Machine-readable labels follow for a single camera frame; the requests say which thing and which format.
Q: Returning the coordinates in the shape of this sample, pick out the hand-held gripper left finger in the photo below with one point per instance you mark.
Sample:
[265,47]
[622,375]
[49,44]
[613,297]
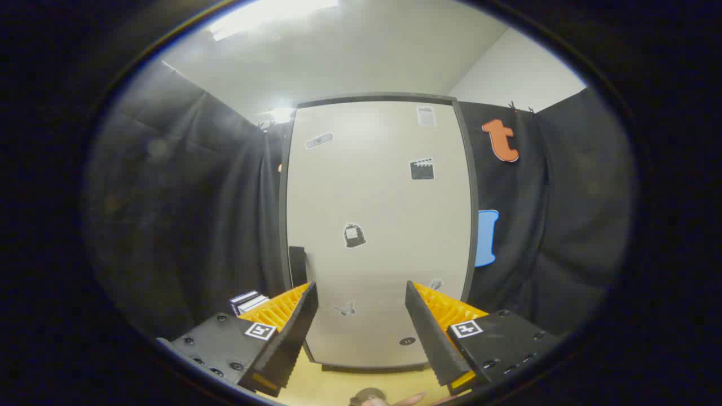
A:
[293,344]

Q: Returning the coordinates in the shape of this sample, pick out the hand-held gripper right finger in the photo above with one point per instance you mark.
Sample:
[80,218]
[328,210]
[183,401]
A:
[431,338]

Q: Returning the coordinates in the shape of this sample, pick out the white shoe cabinet door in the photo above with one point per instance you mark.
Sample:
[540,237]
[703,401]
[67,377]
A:
[383,225]

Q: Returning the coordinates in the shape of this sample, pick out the grey shoe cabinet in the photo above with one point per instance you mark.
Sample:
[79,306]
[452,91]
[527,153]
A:
[372,97]

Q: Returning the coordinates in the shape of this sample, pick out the dark blue book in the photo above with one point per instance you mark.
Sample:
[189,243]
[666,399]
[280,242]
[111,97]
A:
[240,299]

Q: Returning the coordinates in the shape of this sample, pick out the black backdrop cloth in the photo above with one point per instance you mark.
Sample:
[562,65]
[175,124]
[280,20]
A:
[186,214]

